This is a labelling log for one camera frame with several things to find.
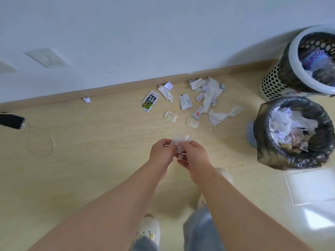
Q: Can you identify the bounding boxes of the wooden baseboard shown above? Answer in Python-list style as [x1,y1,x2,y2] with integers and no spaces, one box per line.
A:
[0,59,279,111]

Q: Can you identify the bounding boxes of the grey-blue perforated trash bin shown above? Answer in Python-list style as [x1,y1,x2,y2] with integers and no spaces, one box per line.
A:
[247,96,335,170]

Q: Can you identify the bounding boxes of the crumpled white wrapper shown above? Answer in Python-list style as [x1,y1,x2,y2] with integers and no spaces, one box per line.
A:
[158,85,174,102]

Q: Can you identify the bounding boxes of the white torn sachet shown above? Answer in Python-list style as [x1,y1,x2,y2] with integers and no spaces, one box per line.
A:
[179,93,193,111]

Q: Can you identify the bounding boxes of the white and green drink carton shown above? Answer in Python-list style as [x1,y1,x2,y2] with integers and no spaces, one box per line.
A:
[141,90,161,113]

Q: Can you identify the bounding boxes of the white charging cable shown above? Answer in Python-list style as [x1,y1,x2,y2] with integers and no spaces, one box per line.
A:
[23,122,56,157]

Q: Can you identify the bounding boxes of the person's white left shoe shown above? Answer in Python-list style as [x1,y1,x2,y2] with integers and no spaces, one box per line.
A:
[136,214,161,246]

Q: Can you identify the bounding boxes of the white wall socket plate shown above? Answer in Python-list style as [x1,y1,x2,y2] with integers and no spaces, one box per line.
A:
[25,48,69,69]

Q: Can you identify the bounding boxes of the light blue jeans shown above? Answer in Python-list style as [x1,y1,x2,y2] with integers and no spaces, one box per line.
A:
[132,206,219,251]

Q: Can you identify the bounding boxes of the person's left hand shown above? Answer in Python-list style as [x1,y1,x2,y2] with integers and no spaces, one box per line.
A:
[149,139,176,174]

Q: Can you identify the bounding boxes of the crumpled white tissue sheet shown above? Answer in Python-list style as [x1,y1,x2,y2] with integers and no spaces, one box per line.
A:
[208,104,244,127]

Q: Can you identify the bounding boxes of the white perforated trash bin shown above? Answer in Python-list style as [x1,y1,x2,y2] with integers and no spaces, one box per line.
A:
[259,24,335,102]

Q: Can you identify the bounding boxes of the person's right forearm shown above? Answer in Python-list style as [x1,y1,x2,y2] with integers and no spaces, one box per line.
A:
[195,170,312,251]

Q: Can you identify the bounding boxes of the person's left forearm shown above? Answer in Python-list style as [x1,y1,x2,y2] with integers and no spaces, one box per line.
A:
[27,159,169,251]

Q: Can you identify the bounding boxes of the person's right hand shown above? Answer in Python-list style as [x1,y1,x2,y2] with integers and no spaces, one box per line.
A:
[177,140,214,185]

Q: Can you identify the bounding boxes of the pile of torn white tissues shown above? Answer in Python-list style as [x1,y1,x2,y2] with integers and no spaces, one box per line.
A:
[189,77,226,114]

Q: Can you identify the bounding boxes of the black phone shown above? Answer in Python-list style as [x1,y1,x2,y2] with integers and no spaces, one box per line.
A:
[0,113,26,130]

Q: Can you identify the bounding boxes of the black bin liner bag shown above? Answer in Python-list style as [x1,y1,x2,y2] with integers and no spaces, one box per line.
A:
[277,32,335,92]
[256,97,335,171]

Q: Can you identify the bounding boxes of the blue plastic packaging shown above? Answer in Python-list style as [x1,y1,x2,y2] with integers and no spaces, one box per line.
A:
[301,48,334,72]

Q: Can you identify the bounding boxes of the white wrapper with red mark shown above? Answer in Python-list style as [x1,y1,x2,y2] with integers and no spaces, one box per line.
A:
[192,106,207,120]

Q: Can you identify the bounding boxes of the heap of crumpled paper waste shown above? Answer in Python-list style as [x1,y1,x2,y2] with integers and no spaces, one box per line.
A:
[269,106,319,154]

